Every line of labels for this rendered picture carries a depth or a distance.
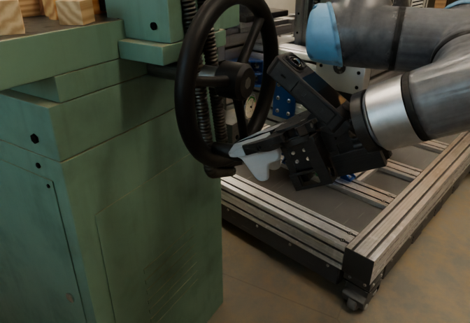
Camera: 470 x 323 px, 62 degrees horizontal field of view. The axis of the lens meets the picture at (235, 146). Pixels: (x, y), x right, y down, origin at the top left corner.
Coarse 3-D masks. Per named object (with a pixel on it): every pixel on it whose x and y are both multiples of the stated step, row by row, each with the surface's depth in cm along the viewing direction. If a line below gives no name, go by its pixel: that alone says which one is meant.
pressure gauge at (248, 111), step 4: (252, 96) 95; (248, 100) 94; (252, 100) 96; (256, 100) 97; (244, 104) 93; (248, 104) 94; (252, 104) 96; (244, 108) 93; (248, 108) 95; (252, 108) 97; (248, 112) 95; (252, 112) 97; (248, 116) 96
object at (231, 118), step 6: (228, 114) 102; (234, 114) 102; (228, 120) 98; (234, 120) 98; (246, 120) 101; (228, 126) 96; (234, 126) 96; (228, 132) 97; (234, 132) 97; (228, 138) 98; (234, 138) 98
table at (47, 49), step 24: (24, 24) 58; (48, 24) 58; (96, 24) 59; (120, 24) 63; (0, 48) 48; (24, 48) 51; (48, 48) 53; (72, 48) 57; (96, 48) 60; (120, 48) 63; (144, 48) 61; (168, 48) 60; (0, 72) 49; (24, 72) 51; (48, 72) 54
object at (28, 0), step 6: (18, 0) 64; (24, 0) 64; (30, 0) 65; (36, 0) 66; (24, 6) 65; (30, 6) 65; (36, 6) 66; (24, 12) 65; (30, 12) 66; (36, 12) 67
